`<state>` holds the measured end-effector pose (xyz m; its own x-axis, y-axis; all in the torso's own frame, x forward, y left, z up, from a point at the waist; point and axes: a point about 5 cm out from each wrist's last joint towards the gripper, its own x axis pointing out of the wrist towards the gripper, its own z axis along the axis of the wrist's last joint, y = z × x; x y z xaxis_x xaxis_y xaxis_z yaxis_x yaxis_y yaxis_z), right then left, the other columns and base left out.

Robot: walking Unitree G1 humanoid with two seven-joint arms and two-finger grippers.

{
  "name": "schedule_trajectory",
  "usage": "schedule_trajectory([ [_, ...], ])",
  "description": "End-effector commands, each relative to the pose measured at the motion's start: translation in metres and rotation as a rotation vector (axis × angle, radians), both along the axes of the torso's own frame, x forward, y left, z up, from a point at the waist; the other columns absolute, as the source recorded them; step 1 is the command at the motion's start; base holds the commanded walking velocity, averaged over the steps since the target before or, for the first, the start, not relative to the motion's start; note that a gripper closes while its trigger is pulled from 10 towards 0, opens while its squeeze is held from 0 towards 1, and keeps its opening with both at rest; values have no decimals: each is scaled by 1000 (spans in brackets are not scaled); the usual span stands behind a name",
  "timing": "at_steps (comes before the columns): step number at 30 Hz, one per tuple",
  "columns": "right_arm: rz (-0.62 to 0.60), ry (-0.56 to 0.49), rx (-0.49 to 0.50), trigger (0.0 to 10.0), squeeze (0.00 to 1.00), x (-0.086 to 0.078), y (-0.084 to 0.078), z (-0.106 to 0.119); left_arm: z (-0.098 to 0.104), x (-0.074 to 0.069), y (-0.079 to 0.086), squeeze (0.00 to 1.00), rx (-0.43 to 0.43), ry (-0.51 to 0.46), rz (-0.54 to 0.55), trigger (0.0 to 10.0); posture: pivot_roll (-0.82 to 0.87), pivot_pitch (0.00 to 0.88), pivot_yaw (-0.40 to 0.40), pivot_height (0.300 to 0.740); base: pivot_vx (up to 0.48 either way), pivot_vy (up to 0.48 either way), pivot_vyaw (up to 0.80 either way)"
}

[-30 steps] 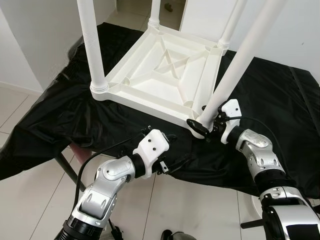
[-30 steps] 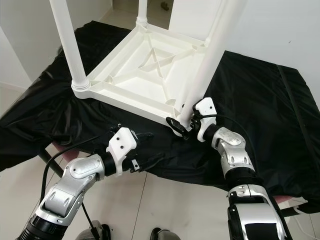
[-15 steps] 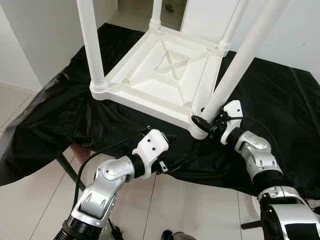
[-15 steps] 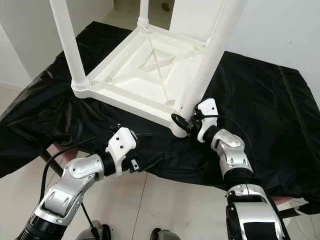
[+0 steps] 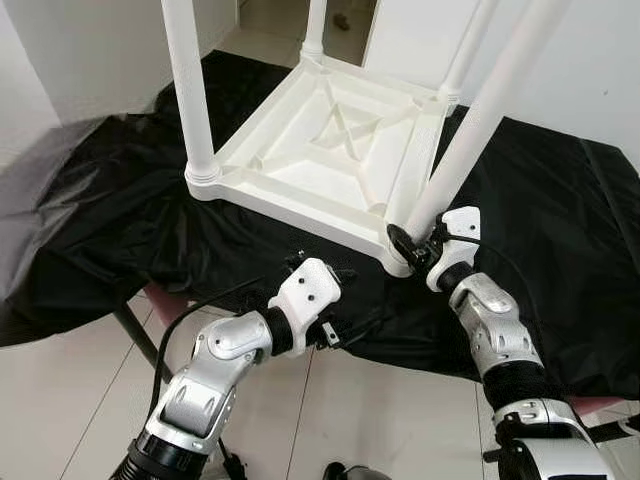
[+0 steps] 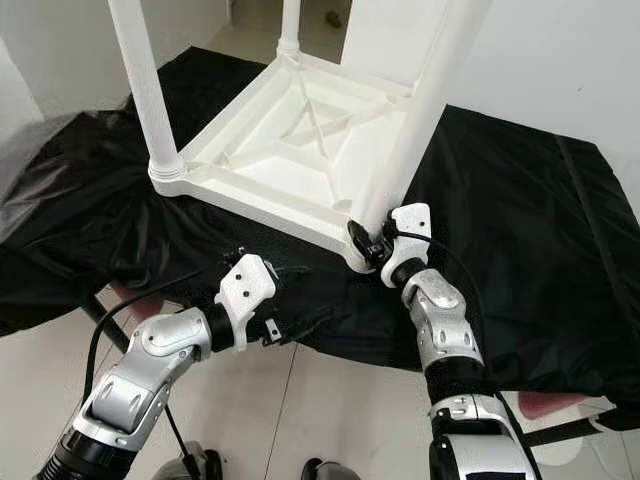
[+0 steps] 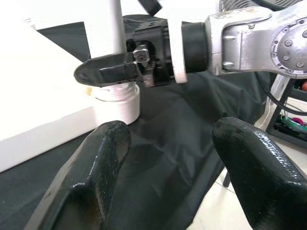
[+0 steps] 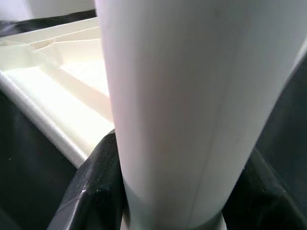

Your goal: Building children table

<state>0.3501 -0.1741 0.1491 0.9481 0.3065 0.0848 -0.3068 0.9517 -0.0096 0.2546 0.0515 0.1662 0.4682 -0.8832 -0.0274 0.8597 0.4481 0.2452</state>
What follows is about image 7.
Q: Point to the white round fan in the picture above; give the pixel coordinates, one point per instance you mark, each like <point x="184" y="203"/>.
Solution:
<point x="227" y="4"/>

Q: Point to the white plastic table leg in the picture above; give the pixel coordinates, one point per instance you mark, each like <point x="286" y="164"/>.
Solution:
<point x="115" y="24"/>

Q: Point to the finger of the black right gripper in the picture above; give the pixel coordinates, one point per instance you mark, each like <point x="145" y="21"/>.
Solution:
<point x="103" y="72"/>

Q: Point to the black tablecloth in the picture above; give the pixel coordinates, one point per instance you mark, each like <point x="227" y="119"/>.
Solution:
<point x="168" y="131"/>

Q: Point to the white plastic table top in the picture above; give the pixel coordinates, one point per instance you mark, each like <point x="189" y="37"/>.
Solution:
<point x="36" y="95"/>

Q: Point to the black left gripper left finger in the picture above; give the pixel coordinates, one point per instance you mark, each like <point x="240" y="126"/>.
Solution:
<point x="84" y="187"/>

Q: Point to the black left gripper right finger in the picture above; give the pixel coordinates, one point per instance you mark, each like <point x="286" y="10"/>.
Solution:
<point x="263" y="179"/>

